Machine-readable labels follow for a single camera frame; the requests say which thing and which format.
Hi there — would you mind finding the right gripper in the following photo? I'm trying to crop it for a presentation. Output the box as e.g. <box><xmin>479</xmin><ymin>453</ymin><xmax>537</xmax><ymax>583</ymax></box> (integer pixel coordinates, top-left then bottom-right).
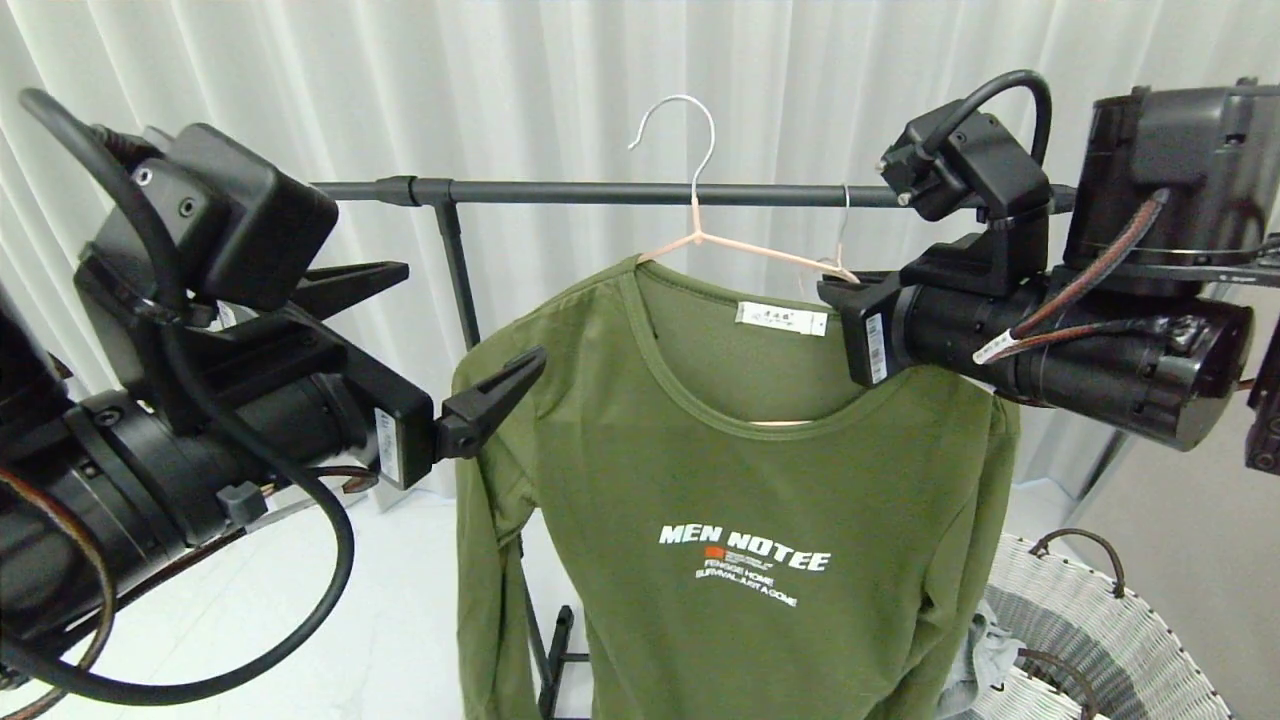
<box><xmin>840</xmin><ymin>275</ymin><xmax>1254</xmax><ymax>451</ymax></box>

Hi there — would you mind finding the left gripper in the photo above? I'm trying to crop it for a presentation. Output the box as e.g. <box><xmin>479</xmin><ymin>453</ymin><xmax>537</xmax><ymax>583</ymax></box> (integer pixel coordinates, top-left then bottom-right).
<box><xmin>20</xmin><ymin>262</ymin><xmax>548</xmax><ymax>623</ymax></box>

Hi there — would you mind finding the pink clothes hanger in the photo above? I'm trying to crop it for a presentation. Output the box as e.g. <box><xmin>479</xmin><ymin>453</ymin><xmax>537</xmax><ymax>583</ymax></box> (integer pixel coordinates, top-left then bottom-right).
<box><xmin>818</xmin><ymin>184</ymin><xmax>853</xmax><ymax>273</ymax></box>
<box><xmin>628</xmin><ymin>95</ymin><xmax>863</xmax><ymax>429</ymax></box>

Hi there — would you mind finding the pale grey garment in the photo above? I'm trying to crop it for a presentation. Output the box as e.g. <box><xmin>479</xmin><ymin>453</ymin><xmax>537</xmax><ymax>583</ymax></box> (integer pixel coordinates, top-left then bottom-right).
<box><xmin>940</xmin><ymin>600</ymin><xmax>1026</xmax><ymax>716</ymax></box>

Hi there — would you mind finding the green sleeveless shirt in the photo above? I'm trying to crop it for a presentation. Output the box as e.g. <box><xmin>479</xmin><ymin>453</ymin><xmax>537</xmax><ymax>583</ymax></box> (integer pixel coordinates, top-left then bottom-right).
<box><xmin>452</xmin><ymin>255</ymin><xmax>1021</xmax><ymax>720</ymax></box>

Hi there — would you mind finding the black clothes rack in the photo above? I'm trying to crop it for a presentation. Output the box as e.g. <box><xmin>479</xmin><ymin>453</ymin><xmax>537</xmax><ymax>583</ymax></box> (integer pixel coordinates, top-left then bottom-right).
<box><xmin>312</xmin><ymin>176</ymin><xmax>1079</xmax><ymax>720</ymax></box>

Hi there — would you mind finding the white laundry basket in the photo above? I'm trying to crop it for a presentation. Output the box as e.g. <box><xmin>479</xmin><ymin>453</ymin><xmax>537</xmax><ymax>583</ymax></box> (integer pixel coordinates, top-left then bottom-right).
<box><xmin>965</xmin><ymin>528</ymin><xmax>1236</xmax><ymax>720</ymax></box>

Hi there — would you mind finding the white curtain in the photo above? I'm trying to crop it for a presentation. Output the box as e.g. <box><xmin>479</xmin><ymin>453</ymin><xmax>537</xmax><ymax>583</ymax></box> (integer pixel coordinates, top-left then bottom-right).
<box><xmin>0</xmin><ymin>0</ymin><xmax>1280</xmax><ymax>511</ymax></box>

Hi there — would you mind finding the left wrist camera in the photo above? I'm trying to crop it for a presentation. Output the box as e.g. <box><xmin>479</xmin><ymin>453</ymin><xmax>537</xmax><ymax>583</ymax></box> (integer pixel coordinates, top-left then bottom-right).
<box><xmin>75</xmin><ymin>122</ymin><xmax>341</xmax><ymax>401</ymax></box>

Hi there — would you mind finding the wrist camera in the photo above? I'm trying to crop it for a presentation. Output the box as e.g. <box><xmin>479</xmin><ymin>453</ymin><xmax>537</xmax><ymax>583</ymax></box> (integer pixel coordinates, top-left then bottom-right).
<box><xmin>75</xmin><ymin>122</ymin><xmax>341</xmax><ymax>401</ymax></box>
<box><xmin>878</xmin><ymin>98</ymin><xmax>1053</xmax><ymax>296</ymax></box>

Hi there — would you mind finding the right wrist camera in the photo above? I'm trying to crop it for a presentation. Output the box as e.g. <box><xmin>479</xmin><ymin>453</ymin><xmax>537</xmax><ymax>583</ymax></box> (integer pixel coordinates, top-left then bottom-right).
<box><xmin>878</xmin><ymin>98</ymin><xmax>1053</xmax><ymax>296</ymax></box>

